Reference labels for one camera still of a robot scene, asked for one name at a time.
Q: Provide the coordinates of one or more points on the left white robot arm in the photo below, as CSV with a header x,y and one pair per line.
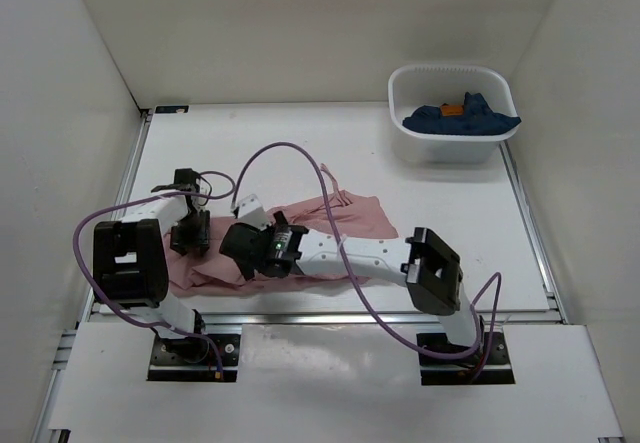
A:
x,y
130,265

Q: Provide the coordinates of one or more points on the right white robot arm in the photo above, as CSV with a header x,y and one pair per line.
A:
x,y
423,263

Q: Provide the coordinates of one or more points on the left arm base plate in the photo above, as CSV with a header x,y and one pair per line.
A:
x,y
215,358

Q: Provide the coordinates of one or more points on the pink trousers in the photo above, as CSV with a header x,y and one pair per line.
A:
x,y
216,275

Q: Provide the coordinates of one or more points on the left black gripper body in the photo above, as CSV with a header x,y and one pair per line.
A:
x,y
192,231

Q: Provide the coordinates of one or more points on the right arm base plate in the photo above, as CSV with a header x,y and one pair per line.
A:
x,y
497,369

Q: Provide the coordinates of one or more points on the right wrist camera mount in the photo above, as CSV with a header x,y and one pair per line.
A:
x,y
250,210

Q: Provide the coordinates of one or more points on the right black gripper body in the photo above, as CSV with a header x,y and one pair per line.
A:
x,y
247,269

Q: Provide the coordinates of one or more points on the white plastic basket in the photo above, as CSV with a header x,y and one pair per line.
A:
x,y
413,86

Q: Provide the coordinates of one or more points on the dark blue trousers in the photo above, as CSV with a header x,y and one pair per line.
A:
x,y
474,117

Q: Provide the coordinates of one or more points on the black corner label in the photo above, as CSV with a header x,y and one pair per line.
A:
x,y
171,109

